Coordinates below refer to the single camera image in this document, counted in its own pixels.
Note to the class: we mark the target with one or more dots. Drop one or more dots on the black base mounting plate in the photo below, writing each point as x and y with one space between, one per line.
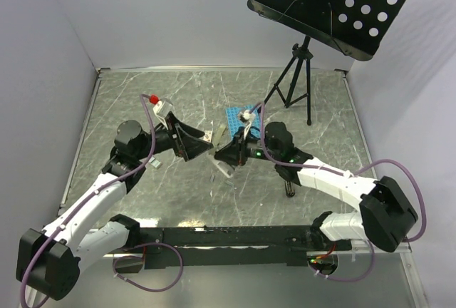
247 245

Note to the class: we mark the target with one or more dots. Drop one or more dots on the grey staple strips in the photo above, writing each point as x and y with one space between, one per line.
154 162

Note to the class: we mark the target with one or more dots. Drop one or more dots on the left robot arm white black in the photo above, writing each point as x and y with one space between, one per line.
50 260

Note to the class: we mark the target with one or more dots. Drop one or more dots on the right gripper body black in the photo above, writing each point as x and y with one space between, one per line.
251 147

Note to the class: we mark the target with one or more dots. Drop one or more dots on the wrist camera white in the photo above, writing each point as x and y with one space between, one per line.
161 107
247 117

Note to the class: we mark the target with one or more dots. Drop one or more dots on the black beige stapler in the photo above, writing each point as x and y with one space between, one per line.
289 188

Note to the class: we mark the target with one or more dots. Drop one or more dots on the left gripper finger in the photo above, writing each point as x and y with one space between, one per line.
194 148
178 129

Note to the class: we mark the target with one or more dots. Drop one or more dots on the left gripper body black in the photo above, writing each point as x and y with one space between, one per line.
165 140

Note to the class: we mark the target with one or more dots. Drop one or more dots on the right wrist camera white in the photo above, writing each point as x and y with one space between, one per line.
247 117

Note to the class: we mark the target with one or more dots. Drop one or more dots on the small staple box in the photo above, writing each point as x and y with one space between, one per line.
208 136

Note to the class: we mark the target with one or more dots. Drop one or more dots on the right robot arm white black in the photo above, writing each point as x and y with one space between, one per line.
382 214

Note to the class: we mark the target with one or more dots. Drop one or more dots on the black perforated music stand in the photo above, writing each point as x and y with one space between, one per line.
353 27

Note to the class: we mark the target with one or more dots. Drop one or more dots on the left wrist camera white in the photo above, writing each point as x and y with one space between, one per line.
161 107

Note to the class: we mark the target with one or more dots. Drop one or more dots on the blue studded building plate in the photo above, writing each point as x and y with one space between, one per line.
234 123

